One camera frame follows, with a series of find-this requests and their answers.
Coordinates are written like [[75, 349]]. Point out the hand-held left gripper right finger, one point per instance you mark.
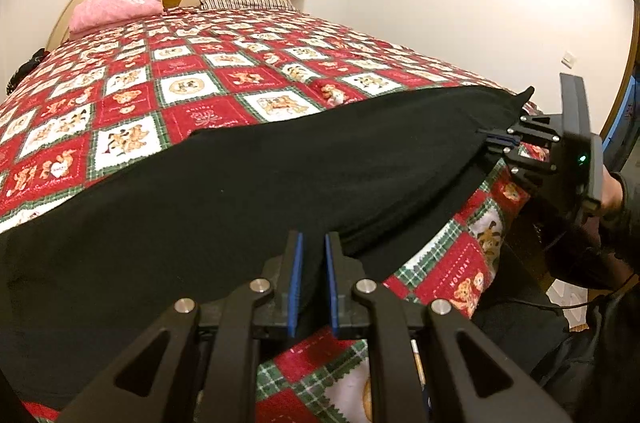
[[331, 288]]

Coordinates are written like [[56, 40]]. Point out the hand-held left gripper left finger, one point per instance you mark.
[[298, 283]]

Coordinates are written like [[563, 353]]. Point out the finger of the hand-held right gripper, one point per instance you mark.
[[537, 128], [530, 163]]

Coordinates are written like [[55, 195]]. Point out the black pants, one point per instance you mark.
[[225, 203]]

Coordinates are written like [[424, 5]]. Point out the person's right forearm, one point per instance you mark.
[[629, 208]]

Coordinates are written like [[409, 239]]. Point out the person's right hand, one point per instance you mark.
[[609, 190]]

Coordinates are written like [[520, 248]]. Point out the person's dark clothing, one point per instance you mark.
[[575, 368]]

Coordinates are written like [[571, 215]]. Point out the red printed bear blanket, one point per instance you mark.
[[200, 83]]

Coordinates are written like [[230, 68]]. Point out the pink pillow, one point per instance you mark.
[[115, 5]]

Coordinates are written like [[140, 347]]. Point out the dark cloth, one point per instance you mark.
[[25, 70]]

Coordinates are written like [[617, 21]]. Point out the white wall outlet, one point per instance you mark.
[[569, 59]]

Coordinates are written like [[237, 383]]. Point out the dark wooden bed frame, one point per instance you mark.
[[525, 243]]

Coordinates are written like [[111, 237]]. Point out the wooden door frame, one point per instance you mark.
[[617, 113]]

